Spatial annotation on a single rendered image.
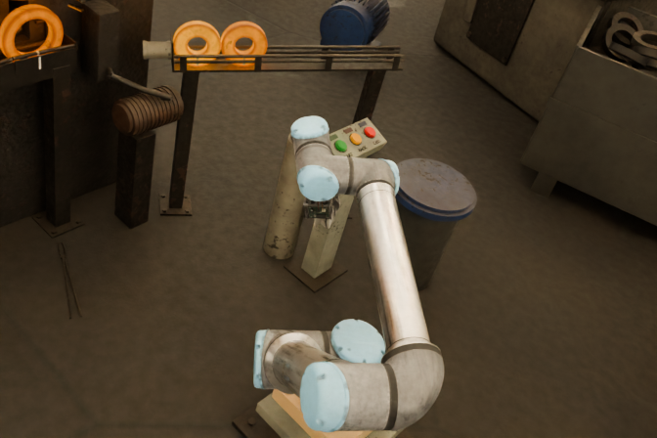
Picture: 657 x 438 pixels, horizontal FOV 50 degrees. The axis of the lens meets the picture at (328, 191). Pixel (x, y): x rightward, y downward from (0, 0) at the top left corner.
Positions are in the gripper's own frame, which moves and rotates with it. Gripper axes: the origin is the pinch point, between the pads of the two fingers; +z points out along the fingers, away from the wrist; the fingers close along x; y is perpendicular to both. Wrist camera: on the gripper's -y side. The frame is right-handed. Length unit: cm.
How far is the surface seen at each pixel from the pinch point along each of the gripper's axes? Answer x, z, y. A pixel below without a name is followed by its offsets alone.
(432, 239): 27, 46, -36
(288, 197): -23, 28, -35
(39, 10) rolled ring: -82, -50, -29
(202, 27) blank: -47, -27, -56
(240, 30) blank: -37, -24, -61
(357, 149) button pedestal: 3.0, 5.2, -36.9
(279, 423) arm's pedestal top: -10, 38, 42
